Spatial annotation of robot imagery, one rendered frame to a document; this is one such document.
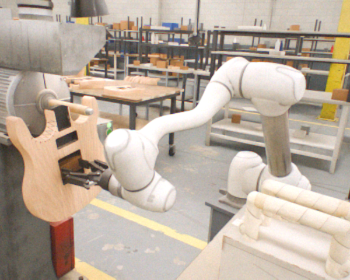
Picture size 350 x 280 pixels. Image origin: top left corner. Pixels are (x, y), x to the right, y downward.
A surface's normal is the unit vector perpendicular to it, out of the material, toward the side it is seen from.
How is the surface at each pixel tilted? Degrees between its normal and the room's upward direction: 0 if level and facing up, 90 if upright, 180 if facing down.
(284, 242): 0
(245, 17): 90
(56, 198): 88
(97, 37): 90
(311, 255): 0
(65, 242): 90
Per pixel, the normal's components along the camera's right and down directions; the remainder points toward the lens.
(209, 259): 0.05, -0.95
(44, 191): 0.85, 0.18
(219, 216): -0.64, 0.20
